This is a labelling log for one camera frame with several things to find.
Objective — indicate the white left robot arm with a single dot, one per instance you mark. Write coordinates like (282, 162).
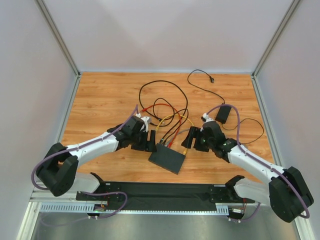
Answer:
(58, 171)

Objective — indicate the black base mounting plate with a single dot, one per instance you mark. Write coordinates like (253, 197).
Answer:
(173, 196)

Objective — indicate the aluminium frame post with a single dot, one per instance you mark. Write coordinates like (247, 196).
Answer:
(276, 36)
(57, 35)

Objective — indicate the black cable teal plug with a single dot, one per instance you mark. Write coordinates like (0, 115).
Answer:
(183, 114)

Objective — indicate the black network switch box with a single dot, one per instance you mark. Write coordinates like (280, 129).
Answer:
(167, 159)

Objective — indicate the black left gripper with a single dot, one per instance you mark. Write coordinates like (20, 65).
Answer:
(144, 142)

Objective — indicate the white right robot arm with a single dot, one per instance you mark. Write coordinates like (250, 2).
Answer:
(284, 190)

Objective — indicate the aluminium left frame post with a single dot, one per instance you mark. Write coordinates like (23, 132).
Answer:
(57, 35)

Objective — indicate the black power adapter brick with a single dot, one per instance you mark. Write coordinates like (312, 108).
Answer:
(223, 114)

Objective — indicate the grey slotted cable duct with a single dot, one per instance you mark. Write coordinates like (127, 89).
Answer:
(91, 208)

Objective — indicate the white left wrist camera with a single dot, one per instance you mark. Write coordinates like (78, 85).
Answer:
(146, 121)

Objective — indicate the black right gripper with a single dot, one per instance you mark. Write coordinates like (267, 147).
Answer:
(197, 141)

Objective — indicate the aluminium right frame post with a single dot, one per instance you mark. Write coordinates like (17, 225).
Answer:
(276, 36)

